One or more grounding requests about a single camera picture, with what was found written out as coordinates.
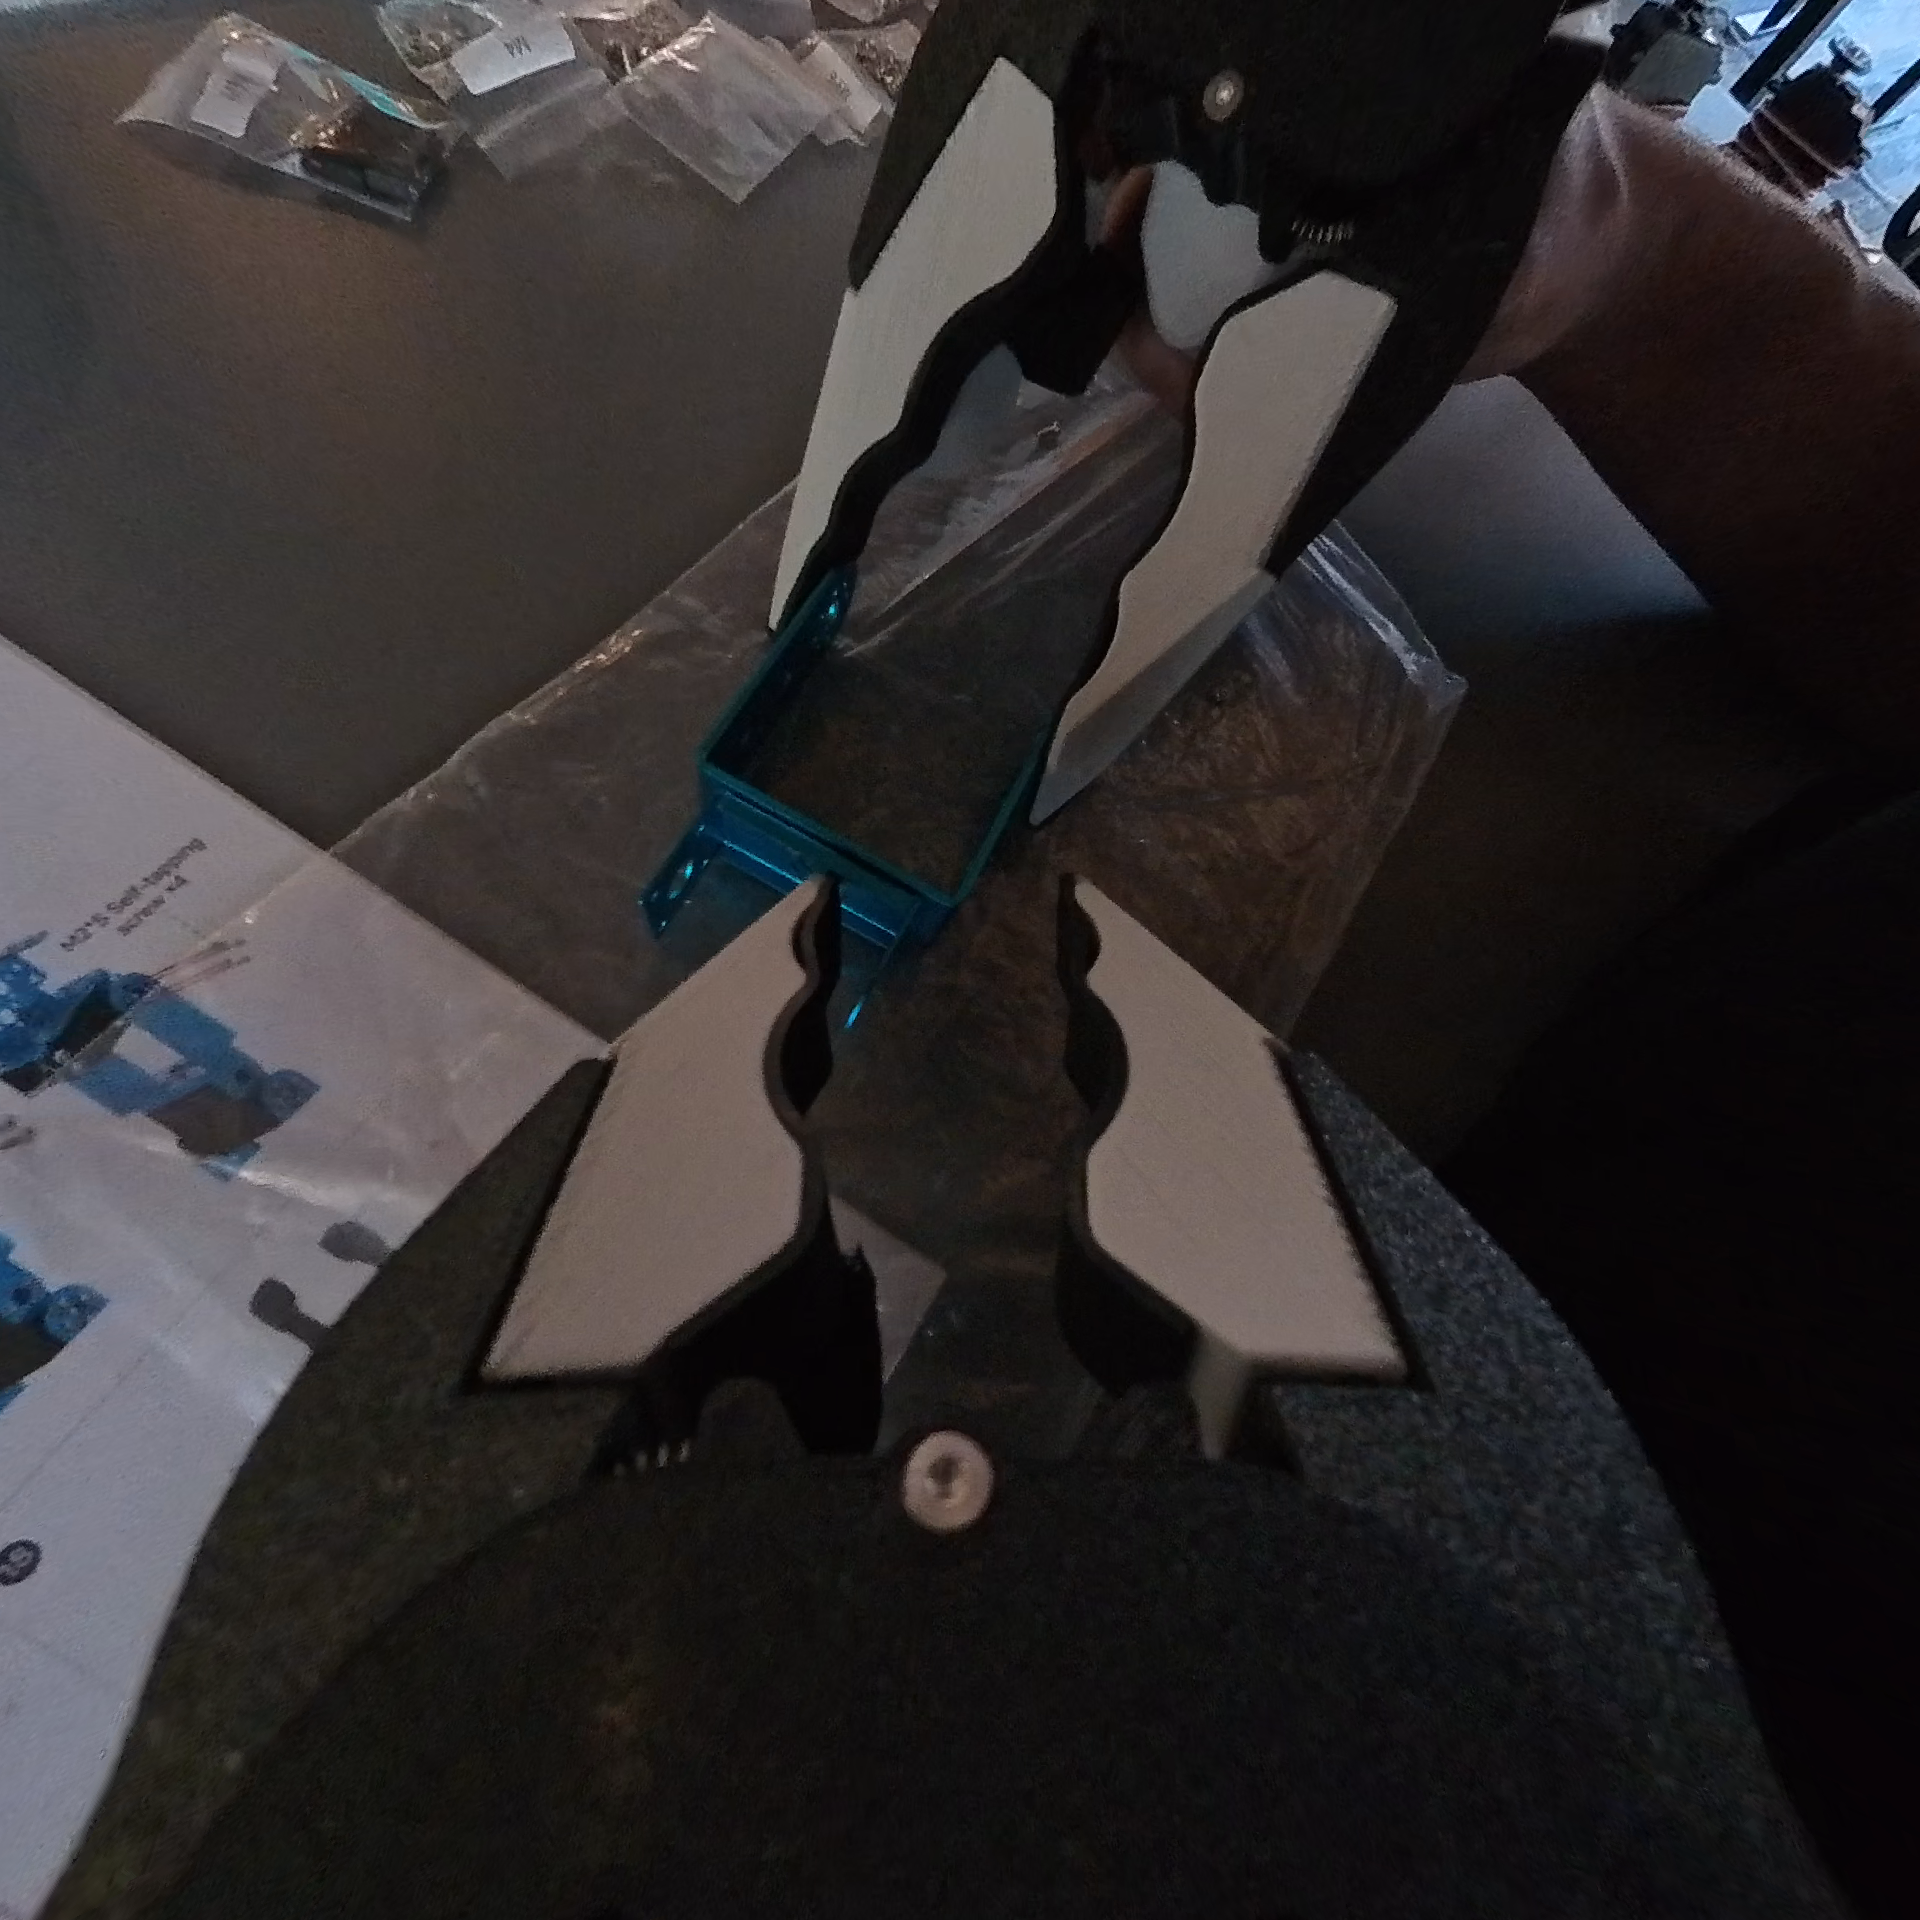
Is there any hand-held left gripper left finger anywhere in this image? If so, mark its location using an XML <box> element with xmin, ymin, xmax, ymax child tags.
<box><xmin>477</xmin><ymin>872</ymin><xmax>842</xmax><ymax>1385</ymax></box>

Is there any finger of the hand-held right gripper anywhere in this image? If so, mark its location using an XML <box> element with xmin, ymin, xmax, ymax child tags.
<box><xmin>768</xmin><ymin>57</ymin><xmax>1074</xmax><ymax>634</ymax></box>
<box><xmin>1023</xmin><ymin>286</ymin><xmax>1400</xmax><ymax>825</ymax></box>

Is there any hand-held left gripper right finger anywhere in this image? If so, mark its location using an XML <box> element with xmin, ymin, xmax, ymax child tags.
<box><xmin>1054</xmin><ymin>872</ymin><xmax>1412</xmax><ymax>1462</ymax></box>

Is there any blue metal bracket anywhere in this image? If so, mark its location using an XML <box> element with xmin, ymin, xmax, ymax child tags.
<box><xmin>642</xmin><ymin>577</ymin><xmax>1052</xmax><ymax>1038</ymax></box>

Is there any person's right forearm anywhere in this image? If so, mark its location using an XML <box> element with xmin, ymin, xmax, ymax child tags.
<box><xmin>1463</xmin><ymin>82</ymin><xmax>1920</xmax><ymax>454</ymax></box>

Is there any person's right hand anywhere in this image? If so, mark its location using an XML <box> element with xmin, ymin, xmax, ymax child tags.
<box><xmin>1095</xmin><ymin>162</ymin><xmax>1208</xmax><ymax>414</ymax></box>

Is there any dark background equipment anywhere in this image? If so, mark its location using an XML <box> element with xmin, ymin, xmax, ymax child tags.
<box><xmin>1611</xmin><ymin>0</ymin><xmax>1920</xmax><ymax>273</ymax></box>

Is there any white instruction manual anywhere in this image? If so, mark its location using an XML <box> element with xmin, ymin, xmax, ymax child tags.
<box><xmin>0</xmin><ymin>638</ymin><xmax>632</xmax><ymax>1920</ymax></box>

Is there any clear plastic bag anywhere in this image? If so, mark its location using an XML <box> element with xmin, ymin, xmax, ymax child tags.
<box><xmin>335</xmin><ymin>382</ymin><xmax>1464</xmax><ymax>1354</ymax></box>

